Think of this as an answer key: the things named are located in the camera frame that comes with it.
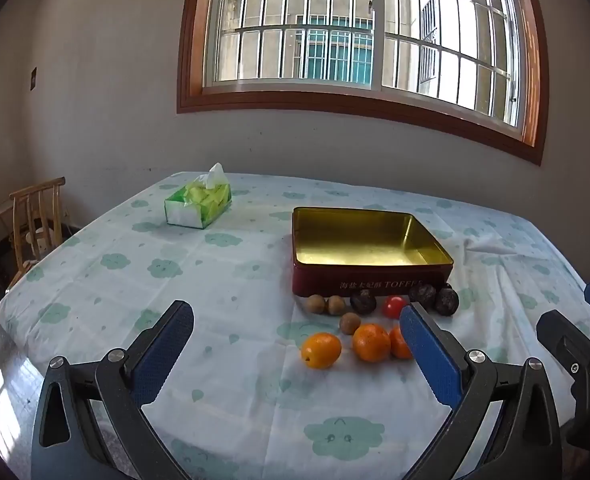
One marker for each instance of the wooden chair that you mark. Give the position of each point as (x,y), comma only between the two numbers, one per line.
(25,210)

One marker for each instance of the red and gold tin box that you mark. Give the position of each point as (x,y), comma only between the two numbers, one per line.
(365,240)

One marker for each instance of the green tissue pack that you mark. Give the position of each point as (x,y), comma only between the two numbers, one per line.
(200,205)

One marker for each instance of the white cloud print tablecloth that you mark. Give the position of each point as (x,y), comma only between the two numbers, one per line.
(225,270)

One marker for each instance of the brown framed barred window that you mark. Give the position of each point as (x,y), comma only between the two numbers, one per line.
(325,35)

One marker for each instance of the dark wall plate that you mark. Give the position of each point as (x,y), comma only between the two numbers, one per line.
(33,79)

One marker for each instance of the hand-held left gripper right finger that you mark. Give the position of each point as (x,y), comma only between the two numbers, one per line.
(430,355)

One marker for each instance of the orange mandarin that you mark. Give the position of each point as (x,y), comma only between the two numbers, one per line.
(400,344)
(321,351)
(371,343)

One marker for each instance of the brown longan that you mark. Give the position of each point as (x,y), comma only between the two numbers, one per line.
(336,305)
(316,304)
(350,323)

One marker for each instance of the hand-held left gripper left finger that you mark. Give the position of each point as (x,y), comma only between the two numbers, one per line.
(165,350)

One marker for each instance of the red tomato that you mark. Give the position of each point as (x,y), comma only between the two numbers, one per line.
(395,306)

